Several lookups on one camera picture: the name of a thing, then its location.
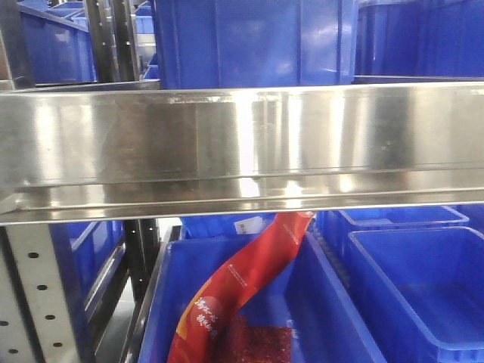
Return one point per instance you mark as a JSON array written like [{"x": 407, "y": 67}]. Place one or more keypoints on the blue bin upper middle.
[{"x": 246, "y": 44}]

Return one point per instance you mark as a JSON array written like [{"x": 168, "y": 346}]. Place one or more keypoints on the blue bin upper right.
[{"x": 420, "y": 38}]

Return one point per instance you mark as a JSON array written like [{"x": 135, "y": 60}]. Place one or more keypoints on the blue bin lower middle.
[{"x": 307, "y": 297}]

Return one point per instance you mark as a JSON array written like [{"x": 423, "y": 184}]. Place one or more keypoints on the blue bin lower right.
[{"x": 420, "y": 292}]

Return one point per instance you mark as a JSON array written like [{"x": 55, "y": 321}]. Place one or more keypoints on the small blue bin rear right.
[{"x": 336, "y": 224}]

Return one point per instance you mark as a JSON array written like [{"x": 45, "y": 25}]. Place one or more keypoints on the blue bin upper left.
[{"x": 58, "y": 43}]

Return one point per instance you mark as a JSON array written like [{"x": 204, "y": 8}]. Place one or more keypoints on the perforated steel shelf upright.
[{"x": 43, "y": 302}]

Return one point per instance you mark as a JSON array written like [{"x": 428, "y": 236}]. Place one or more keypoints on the dark perforated rear upright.
[{"x": 111, "y": 25}]

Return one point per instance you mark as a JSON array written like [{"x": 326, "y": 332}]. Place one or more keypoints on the red snack bag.
[{"x": 234, "y": 283}]

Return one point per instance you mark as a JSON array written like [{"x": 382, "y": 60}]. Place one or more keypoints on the dark red mesh packet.
[{"x": 242, "y": 342}]

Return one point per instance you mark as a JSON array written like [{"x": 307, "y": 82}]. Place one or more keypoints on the blue bin lower left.
[{"x": 92, "y": 244}]

